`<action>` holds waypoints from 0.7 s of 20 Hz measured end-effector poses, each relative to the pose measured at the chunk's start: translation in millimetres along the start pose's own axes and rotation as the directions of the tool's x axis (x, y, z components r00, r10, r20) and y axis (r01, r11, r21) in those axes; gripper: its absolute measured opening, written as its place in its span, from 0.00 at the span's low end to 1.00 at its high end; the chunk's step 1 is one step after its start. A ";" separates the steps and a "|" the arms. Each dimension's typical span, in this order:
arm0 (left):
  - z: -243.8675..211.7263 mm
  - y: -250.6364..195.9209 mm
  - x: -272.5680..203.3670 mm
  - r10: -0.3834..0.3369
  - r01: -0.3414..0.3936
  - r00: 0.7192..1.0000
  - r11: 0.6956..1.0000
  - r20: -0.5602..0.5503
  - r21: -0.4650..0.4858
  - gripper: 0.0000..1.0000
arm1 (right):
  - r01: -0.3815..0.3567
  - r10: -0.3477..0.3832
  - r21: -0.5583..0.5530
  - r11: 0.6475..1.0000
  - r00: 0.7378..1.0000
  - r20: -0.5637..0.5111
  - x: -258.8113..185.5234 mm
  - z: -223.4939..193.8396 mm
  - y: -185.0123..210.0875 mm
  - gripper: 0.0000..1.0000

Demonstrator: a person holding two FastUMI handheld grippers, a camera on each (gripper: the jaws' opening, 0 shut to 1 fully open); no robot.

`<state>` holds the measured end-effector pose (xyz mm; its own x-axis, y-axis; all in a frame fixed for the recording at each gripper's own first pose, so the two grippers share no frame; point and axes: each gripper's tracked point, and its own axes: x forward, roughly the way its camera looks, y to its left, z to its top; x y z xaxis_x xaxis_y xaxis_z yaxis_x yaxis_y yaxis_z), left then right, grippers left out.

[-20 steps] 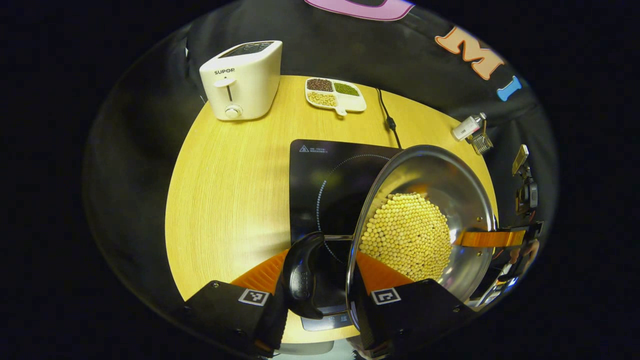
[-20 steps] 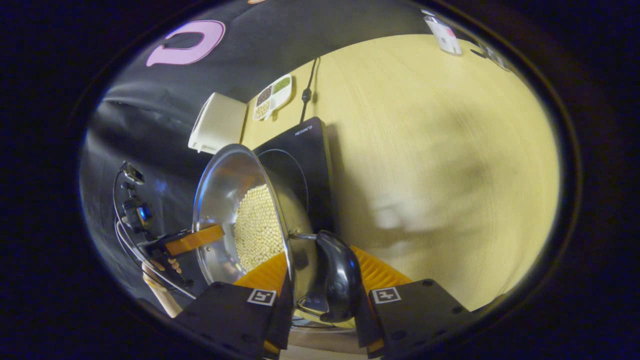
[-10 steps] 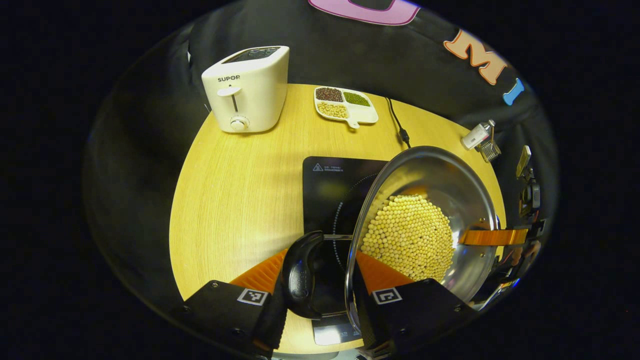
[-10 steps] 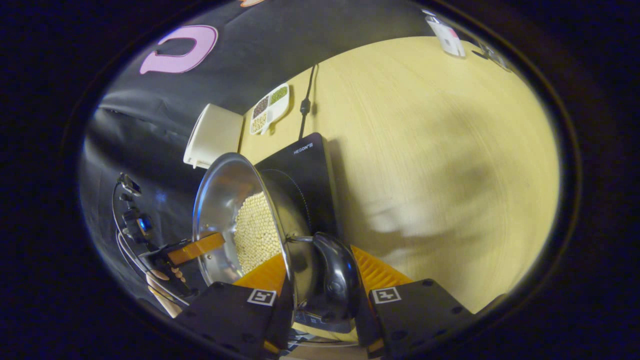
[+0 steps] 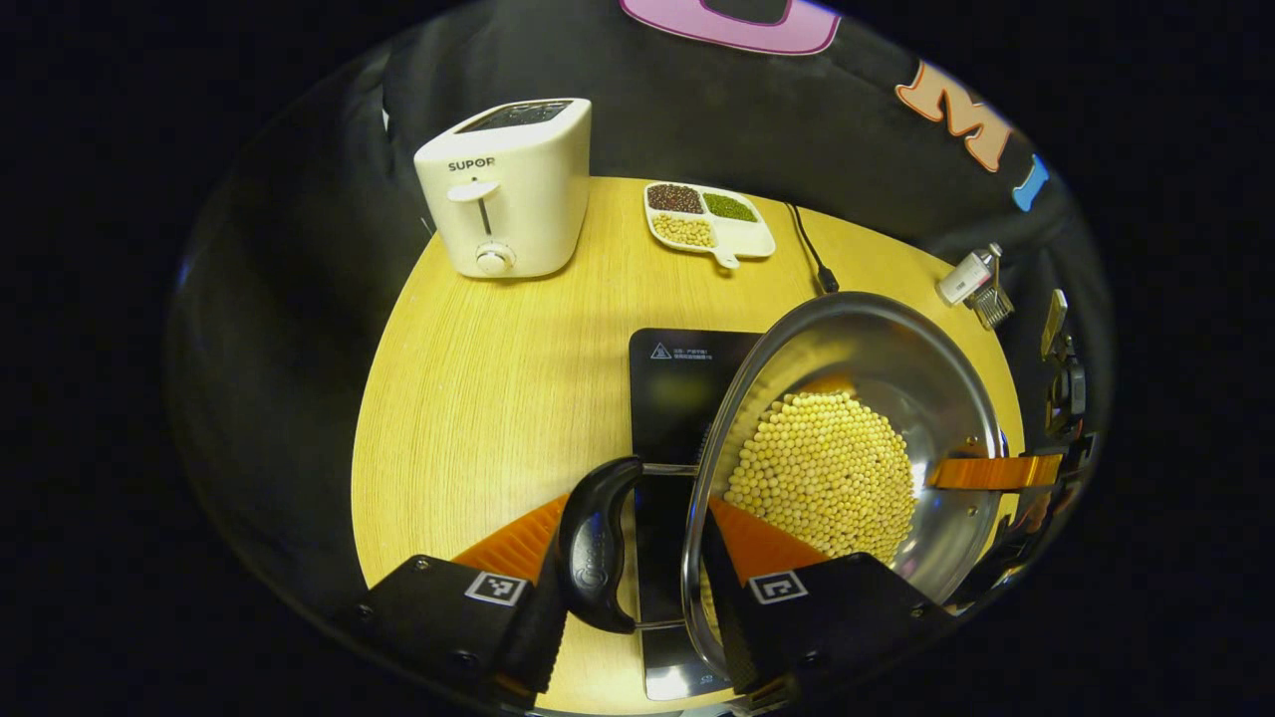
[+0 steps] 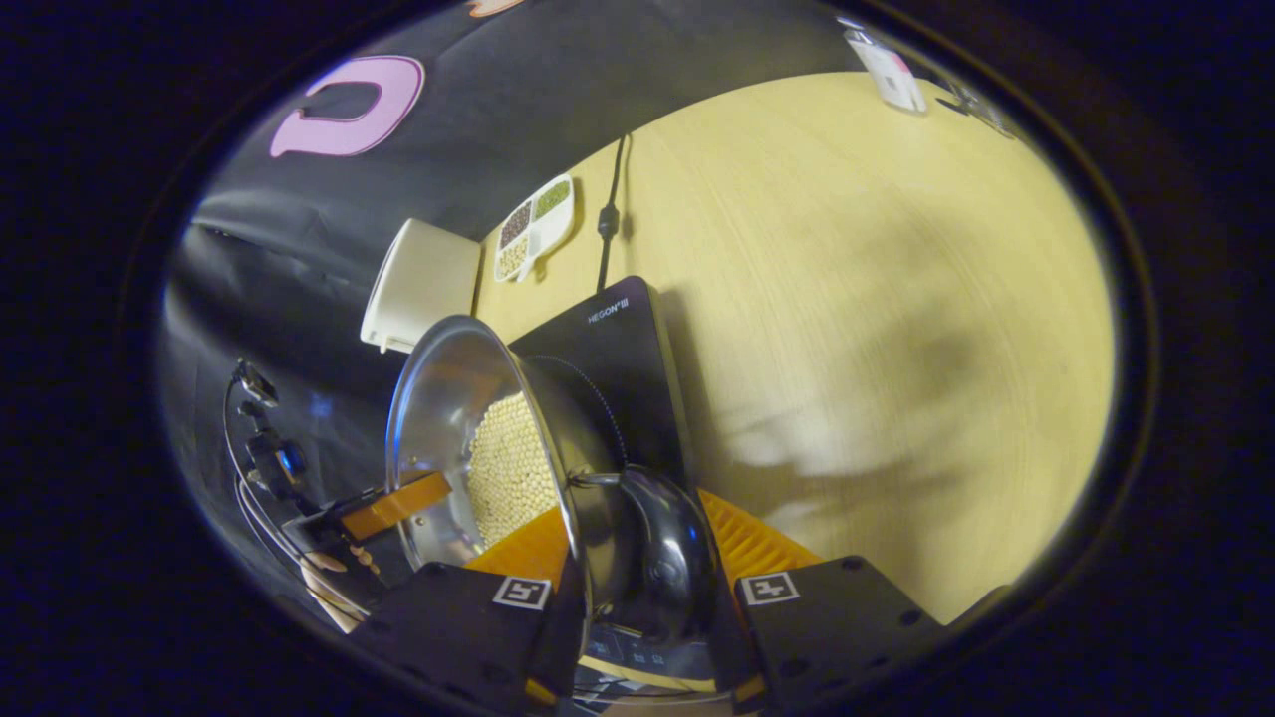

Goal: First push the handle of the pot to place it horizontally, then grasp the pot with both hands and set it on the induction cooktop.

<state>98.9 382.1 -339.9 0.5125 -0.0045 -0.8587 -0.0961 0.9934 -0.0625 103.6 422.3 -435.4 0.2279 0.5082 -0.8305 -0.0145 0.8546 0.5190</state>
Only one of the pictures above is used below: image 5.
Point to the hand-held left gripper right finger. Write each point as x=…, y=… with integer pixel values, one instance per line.
x=732, y=617

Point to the black induction cooktop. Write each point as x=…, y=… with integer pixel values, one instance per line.
x=677, y=398

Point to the white toaster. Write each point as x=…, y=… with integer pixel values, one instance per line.
x=518, y=199

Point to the white bottle with pink label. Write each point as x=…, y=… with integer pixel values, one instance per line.
x=964, y=277

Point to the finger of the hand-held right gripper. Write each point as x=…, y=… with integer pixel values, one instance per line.
x=996, y=472

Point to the divided white dish of beans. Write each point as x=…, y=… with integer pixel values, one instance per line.
x=712, y=224

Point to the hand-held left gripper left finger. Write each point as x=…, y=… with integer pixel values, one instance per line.
x=528, y=637

